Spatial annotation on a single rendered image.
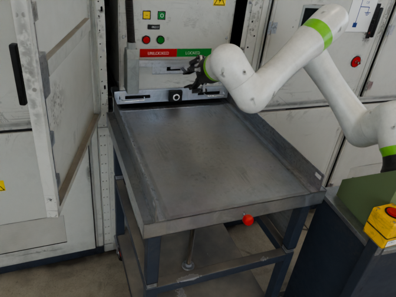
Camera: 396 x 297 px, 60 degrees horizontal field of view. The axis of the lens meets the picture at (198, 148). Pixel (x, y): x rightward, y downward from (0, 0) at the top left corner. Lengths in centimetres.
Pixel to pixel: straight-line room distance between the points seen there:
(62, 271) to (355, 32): 188
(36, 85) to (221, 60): 51
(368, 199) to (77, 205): 124
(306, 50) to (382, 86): 109
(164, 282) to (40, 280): 88
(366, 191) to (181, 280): 69
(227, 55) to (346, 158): 150
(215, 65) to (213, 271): 71
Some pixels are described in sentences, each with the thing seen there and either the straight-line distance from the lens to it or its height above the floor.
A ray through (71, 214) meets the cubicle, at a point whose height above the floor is 33.
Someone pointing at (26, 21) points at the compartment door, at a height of 135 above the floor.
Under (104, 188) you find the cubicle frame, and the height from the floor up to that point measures 44.
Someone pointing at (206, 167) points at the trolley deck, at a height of 85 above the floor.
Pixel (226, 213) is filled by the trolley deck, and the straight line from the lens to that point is 105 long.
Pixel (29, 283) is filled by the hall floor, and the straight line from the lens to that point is 199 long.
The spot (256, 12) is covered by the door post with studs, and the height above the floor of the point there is 127.
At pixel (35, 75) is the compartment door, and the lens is 81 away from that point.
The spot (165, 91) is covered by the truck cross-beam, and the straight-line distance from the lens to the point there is 157.
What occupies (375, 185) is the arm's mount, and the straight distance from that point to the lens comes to 125.
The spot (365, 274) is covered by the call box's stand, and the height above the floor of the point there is 65.
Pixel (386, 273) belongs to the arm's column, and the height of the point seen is 61.
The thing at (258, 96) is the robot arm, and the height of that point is 113.
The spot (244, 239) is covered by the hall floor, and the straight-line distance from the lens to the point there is 216.
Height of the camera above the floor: 153
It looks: 32 degrees down
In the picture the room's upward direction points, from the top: 7 degrees clockwise
